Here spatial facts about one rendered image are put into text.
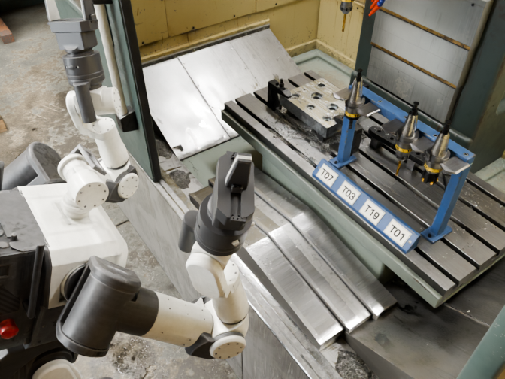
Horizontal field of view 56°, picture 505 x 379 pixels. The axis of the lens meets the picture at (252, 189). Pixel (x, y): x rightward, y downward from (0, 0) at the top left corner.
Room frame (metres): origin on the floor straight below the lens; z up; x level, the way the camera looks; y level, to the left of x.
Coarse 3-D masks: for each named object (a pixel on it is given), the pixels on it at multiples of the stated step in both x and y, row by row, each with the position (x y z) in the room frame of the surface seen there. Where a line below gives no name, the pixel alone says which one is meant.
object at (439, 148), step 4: (440, 132) 1.03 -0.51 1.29; (440, 136) 1.02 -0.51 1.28; (444, 136) 1.02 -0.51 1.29; (448, 136) 1.02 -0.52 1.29; (436, 140) 1.03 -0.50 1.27; (440, 140) 1.02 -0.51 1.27; (444, 140) 1.02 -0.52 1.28; (448, 140) 1.02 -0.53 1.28; (436, 144) 1.02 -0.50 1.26; (440, 144) 1.02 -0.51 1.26; (444, 144) 1.01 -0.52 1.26; (448, 144) 1.02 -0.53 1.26; (432, 148) 1.03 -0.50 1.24; (436, 148) 1.02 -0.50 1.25; (440, 148) 1.01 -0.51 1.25; (444, 148) 1.01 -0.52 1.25; (432, 152) 1.02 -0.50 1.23; (436, 152) 1.02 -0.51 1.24; (440, 152) 1.01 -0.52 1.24; (444, 152) 1.01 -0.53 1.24; (440, 156) 1.01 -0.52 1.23
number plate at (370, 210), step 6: (366, 204) 1.10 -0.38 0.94; (372, 204) 1.10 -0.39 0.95; (360, 210) 1.10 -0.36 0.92; (366, 210) 1.09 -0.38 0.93; (372, 210) 1.08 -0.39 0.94; (378, 210) 1.07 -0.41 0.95; (366, 216) 1.07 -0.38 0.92; (372, 216) 1.06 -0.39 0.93; (378, 216) 1.05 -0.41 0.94; (372, 222) 1.05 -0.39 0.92; (378, 222) 1.04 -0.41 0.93
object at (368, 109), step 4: (368, 104) 1.28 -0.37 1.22; (372, 104) 1.28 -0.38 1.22; (356, 108) 1.26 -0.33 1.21; (360, 108) 1.26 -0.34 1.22; (364, 108) 1.26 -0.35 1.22; (368, 108) 1.26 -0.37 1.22; (372, 108) 1.26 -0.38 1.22; (376, 108) 1.26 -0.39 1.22; (360, 112) 1.24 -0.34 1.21; (364, 112) 1.24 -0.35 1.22; (368, 112) 1.24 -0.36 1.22; (372, 112) 1.24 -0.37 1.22; (376, 112) 1.24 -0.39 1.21; (364, 116) 1.22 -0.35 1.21; (368, 116) 1.22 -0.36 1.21
